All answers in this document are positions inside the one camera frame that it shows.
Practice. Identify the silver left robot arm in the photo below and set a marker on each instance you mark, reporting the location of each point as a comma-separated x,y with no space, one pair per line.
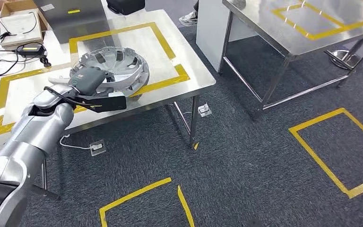
37,131

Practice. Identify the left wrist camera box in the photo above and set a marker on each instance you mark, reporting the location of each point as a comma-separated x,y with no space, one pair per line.
112,103

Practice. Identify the black power plug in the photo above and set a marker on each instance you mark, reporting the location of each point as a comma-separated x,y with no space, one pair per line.
46,61

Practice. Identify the metal floor outlet box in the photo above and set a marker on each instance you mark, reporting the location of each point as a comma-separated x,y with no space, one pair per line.
204,110
97,148

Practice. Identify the white curved plastic part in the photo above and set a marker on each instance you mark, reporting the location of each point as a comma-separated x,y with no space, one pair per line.
57,80

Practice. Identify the person's foot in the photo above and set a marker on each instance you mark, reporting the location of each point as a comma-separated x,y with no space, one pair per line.
188,19

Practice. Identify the yellow floor tape square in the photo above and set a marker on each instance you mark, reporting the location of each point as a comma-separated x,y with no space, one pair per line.
319,159
131,195

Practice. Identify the small yellow tape mark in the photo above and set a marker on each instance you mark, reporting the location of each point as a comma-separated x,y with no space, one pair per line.
196,146

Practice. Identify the grey wheel hubcap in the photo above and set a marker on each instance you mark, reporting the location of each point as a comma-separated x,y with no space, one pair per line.
128,67

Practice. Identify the white flat device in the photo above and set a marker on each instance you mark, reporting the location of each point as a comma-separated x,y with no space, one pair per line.
20,29

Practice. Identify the brown cardboard box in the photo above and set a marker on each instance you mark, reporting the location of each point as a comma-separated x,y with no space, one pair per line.
15,6

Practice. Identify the stainless steel workbench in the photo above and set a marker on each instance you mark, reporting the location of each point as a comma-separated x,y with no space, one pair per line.
175,50

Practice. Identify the stainless steel table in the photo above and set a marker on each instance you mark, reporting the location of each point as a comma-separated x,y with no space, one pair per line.
263,25

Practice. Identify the chrome round stanchion base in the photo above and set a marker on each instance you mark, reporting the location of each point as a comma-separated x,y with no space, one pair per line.
341,59

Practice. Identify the black carry bag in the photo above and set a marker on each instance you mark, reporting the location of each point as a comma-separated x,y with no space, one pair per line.
125,6

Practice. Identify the stainless steel box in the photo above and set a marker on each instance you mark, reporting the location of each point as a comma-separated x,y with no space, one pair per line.
75,25

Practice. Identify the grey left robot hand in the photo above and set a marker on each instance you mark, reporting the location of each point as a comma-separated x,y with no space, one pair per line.
87,80

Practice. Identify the black power adapter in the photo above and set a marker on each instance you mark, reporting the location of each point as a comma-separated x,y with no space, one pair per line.
31,50

